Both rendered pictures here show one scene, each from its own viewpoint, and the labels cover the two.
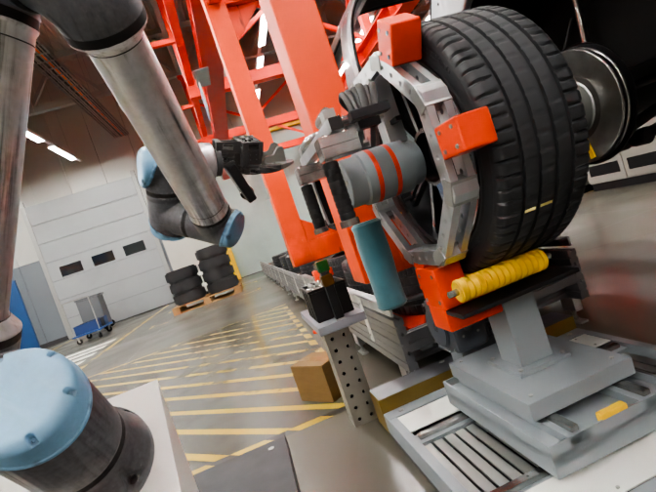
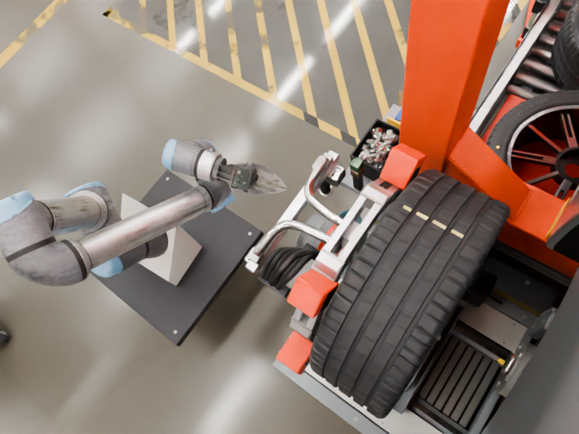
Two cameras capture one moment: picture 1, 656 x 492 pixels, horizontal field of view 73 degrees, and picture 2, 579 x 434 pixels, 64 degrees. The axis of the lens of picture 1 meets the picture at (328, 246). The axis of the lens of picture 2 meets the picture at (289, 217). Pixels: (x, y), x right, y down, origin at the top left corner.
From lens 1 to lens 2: 1.77 m
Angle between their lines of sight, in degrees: 79
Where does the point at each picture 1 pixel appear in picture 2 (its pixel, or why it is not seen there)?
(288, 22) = not seen: outside the picture
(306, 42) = (442, 21)
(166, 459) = (170, 254)
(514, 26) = (373, 384)
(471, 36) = (335, 355)
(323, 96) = (431, 80)
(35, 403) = (102, 269)
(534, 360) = not seen: hidden behind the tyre
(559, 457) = not seen: hidden behind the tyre
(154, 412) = (171, 235)
